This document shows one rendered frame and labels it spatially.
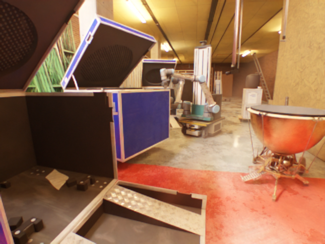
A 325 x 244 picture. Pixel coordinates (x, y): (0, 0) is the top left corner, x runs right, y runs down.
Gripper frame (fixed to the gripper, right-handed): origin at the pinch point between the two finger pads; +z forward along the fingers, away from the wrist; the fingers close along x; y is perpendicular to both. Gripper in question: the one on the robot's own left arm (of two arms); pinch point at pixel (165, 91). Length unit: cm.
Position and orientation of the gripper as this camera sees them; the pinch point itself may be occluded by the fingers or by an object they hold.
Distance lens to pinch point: 262.3
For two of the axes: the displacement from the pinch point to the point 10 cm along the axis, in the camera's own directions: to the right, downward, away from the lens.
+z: 1.4, 9.8, 1.2
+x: -5.5, 1.8, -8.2
